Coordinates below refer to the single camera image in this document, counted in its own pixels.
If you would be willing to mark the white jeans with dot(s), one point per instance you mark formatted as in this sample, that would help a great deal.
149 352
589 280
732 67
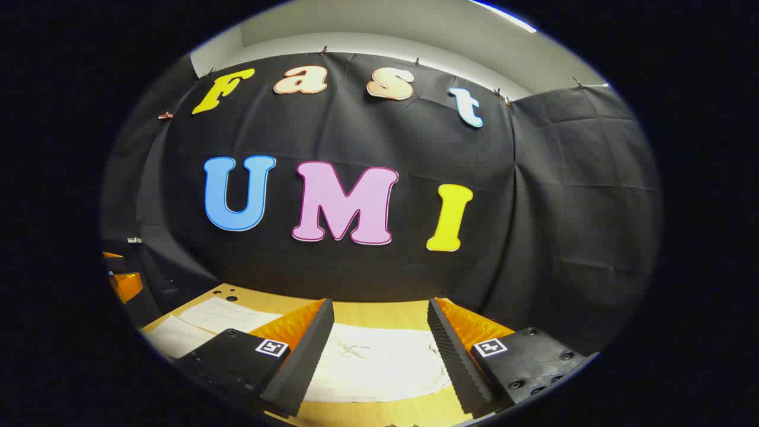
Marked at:
379 367

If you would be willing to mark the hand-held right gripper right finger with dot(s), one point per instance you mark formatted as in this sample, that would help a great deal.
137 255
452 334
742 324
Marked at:
456 362

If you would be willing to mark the black backdrop cloth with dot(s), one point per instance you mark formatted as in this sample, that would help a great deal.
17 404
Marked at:
356 136

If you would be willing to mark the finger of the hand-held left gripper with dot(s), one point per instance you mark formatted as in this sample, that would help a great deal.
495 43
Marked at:
127 286

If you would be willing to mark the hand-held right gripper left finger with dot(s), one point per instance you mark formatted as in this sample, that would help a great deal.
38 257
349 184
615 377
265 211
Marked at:
302 362

